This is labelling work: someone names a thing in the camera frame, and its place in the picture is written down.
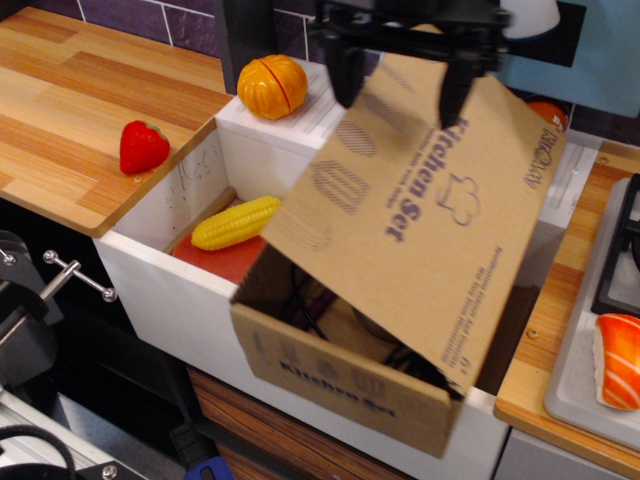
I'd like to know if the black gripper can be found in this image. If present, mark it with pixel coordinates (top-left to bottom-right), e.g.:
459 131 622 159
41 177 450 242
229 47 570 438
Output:
310 1 512 129

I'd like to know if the brown cardboard kitchen set box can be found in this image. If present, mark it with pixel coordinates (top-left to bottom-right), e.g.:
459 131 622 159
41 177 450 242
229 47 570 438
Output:
231 53 565 457

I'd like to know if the orange toy pumpkin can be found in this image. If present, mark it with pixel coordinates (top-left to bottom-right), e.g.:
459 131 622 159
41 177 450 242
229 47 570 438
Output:
237 54 308 120

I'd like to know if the white lamp shade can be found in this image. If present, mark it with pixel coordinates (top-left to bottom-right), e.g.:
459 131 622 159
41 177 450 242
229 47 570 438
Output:
500 0 561 40

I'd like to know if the orange toy can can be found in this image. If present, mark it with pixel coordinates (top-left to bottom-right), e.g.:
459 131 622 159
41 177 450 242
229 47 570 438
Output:
526 98 570 133

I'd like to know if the white toy sink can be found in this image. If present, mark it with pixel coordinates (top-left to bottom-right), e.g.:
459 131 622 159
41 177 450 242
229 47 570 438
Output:
95 62 510 479

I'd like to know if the yellow toy corn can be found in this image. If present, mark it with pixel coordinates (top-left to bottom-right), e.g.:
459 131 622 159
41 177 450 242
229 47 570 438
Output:
191 196 281 251

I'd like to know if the red toy plate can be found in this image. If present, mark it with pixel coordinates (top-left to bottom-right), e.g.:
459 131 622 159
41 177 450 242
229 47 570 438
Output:
172 235 267 285

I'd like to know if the red toy strawberry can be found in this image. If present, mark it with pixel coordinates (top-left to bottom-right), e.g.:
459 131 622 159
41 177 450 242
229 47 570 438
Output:
119 120 170 175

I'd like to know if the black stove grate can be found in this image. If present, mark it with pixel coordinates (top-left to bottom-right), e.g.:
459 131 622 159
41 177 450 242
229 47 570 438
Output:
592 173 639 317

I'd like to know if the salmon sushi toy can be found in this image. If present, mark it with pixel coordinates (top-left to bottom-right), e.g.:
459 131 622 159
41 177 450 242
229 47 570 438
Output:
593 313 639 411

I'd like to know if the grey stove tray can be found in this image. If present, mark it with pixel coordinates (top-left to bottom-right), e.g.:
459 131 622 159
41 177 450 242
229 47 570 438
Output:
544 178 639 450

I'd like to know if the black metal clamp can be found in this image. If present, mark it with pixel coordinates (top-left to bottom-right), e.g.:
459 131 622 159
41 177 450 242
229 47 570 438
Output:
1 230 118 390

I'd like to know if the black cable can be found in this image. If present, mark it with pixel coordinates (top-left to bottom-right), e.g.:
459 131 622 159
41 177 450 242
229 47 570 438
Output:
289 264 466 401

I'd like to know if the blue handle tool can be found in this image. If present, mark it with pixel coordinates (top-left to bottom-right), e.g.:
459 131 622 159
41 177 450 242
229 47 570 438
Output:
184 456 234 480

